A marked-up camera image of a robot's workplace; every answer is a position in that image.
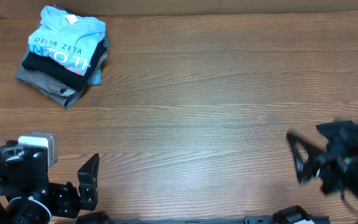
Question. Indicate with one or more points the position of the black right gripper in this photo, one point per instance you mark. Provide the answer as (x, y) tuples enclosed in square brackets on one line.
[(319, 166)]

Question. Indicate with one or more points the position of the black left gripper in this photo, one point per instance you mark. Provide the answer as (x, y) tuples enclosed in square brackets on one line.
[(69, 204)]

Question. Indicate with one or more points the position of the light blue printed t-shirt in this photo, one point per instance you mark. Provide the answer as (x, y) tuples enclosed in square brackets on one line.
[(68, 39)]

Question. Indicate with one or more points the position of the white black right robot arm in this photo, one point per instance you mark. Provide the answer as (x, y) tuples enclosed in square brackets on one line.
[(326, 173)]

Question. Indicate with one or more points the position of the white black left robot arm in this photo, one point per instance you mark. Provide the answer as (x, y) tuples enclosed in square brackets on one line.
[(5, 205)]

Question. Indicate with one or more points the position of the crumpled black garment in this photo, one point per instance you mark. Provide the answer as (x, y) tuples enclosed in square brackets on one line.
[(342, 138)]

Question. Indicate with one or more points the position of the folded grey garment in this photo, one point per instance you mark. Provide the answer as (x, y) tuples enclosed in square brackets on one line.
[(49, 86)]

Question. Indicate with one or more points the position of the folded blue denim garment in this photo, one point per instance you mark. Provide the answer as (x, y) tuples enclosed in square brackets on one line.
[(96, 77)]

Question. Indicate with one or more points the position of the folded black t-shirt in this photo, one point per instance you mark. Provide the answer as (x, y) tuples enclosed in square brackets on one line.
[(68, 76)]

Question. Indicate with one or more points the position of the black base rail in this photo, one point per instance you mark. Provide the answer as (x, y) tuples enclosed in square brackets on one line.
[(264, 219)]

